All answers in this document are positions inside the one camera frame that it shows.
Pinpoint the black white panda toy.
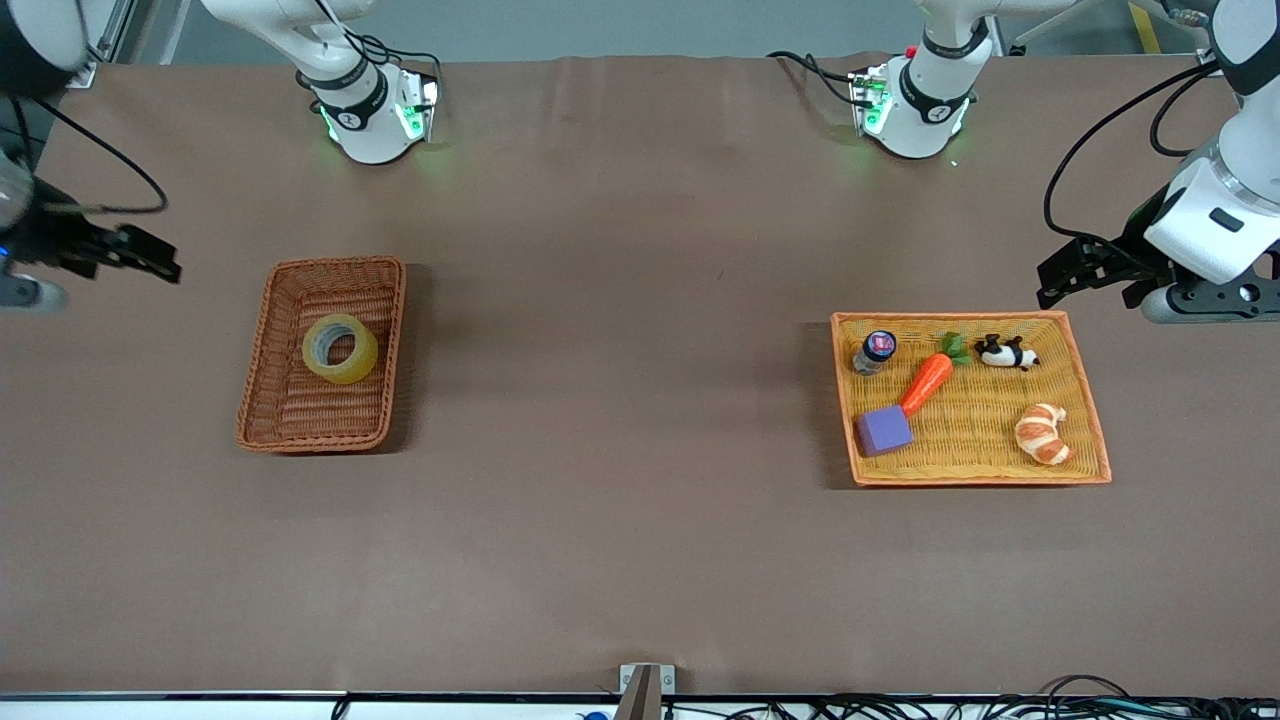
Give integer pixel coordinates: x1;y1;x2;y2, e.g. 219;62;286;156
974;334;1041;372

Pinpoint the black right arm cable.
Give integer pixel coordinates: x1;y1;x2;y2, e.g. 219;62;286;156
18;93;169;215

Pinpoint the grey left base connector box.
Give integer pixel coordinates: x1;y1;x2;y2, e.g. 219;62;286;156
848;62;893;136

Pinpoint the grey right base connector box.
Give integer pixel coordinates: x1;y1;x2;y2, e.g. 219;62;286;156
398;72;441;143

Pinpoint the black cable bundle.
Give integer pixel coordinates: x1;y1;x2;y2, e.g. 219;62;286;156
660;675;1280;720

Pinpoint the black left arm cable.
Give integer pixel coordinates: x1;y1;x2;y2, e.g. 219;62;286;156
1043;58;1226;251

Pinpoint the grey base connector box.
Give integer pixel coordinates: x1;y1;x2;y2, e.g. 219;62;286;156
848;62;893;136
398;72;441;143

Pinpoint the metal table edge bracket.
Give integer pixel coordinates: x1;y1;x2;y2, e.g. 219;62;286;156
619;664;676;720

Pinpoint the orange flat wicker basket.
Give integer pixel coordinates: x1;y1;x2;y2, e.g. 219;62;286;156
831;311;1113;488

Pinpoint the brown deep wicker basket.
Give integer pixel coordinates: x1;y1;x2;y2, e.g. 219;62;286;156
236;256;407;455

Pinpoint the black right base cable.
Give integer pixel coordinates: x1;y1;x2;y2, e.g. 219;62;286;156
295;0;443;96

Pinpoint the toy croissant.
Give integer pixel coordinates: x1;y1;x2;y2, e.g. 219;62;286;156
1014;403;1074;466

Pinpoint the purple foam cube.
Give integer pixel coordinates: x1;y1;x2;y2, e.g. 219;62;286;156
856;405;916;459

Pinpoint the black base cable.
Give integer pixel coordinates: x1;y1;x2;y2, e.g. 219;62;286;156
295;0;443;96
768;50;863;106

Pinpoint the orange toy carrot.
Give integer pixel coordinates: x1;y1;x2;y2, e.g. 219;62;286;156
900;332;973;418

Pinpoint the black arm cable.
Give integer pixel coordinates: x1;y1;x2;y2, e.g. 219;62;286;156
18;93;169;215
1043;58;1226;251

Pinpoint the small jar with dark lid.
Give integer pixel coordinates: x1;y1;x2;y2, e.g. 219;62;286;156
852;331;898;377

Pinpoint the yellowish clear tape roll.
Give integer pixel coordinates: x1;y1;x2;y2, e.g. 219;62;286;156
302;313;380;385

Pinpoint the black left base cable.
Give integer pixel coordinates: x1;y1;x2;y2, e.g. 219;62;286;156
768;50;863;106

